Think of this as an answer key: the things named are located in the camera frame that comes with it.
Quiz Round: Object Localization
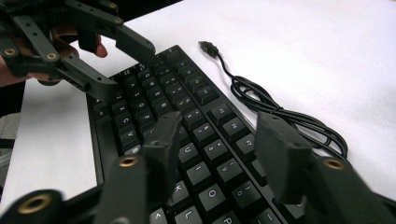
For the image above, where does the black keyboard cable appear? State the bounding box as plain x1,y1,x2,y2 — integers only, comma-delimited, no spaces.
198,40,348,160

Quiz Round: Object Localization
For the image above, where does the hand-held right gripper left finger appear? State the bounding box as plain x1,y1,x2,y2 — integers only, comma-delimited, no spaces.
141,111,183,208

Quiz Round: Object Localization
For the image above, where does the black computer keyboard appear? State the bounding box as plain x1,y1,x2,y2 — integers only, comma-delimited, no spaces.
86,45,307,224

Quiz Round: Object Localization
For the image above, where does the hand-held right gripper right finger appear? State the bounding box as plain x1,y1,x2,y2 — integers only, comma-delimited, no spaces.
255,112,314,204

